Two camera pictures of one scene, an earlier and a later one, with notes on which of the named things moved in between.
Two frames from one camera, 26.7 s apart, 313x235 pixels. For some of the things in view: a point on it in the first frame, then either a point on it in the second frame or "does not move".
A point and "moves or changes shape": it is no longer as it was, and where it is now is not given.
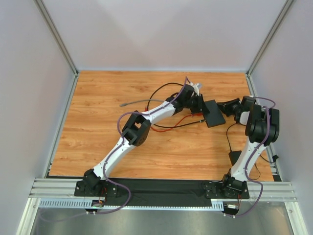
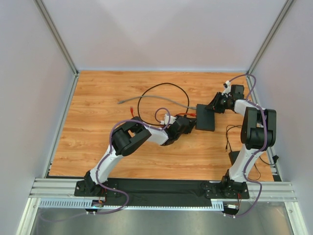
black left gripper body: (200, 103) → (187, 125)
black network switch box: (215, 116) moves or changes shape
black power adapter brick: (234, 156) does not move
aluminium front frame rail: (64, 189) does not move
